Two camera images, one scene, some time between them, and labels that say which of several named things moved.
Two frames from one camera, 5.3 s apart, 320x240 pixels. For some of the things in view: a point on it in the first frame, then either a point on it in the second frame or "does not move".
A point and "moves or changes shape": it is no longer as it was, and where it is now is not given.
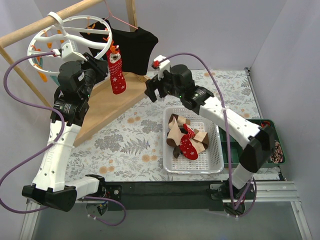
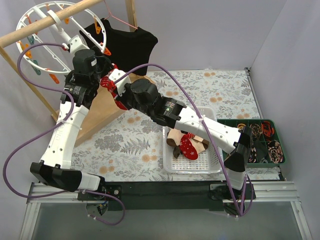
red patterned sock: x=187 y=148 does not move
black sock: x=183 y=131 moves or changes shape
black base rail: x=169 y=195 does not move
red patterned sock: x=118 y=82 to x=106 y=83
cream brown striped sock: x=201 y=140 does not move
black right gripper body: x=155 y=85 to x=119 y=97
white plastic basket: x=209 y=161 does not move
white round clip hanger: x=66 y=35 to x=72 y=44
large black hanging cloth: x=135 y=46 does not move
